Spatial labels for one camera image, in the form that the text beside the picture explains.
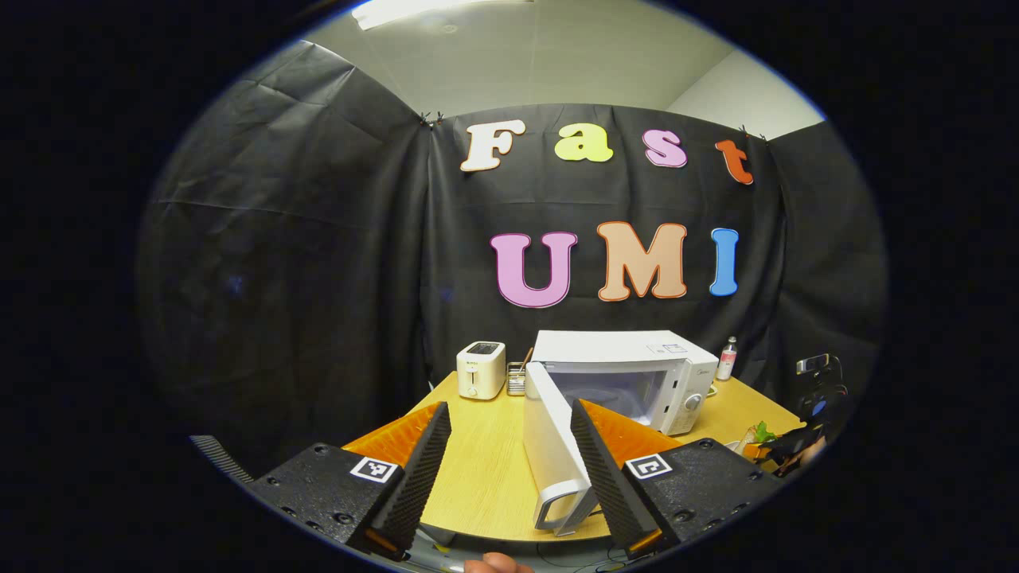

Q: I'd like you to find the grey ribbed hose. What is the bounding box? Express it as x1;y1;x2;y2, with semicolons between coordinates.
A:
189;435;256;485

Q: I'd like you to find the black backdrop cloth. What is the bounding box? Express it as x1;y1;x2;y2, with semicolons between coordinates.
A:
135;40;888;478

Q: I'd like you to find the white microwave oven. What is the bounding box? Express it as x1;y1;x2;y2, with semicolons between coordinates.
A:
522;329;720;538

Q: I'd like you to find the metal utensil holder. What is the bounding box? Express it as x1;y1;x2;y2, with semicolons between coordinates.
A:
507;348;534;397

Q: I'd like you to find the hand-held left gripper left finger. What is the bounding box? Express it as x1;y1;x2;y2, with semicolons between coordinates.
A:
243;402;452;558

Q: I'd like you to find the ceiling light panel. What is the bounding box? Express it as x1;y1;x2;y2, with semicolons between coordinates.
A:
350;0;534;31

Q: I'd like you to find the white toaster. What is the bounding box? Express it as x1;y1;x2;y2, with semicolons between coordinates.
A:
456;341;507;400

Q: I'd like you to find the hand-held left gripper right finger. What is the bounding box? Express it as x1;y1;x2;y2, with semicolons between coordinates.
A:
570;398;785;556

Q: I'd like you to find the sandwich with green lettuce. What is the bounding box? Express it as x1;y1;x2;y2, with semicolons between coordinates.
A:
744;420;797;464

